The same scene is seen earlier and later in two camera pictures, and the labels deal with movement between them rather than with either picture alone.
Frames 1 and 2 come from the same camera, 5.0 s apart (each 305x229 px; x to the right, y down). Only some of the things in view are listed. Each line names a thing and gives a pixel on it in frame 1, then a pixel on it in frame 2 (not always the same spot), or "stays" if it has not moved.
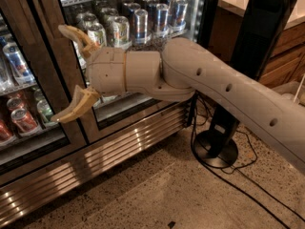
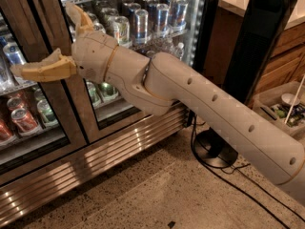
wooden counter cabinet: (288, 62) stays
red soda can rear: (14, 103) stays
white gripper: (106, 71) → (92, 56)
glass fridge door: (36, 79) stays
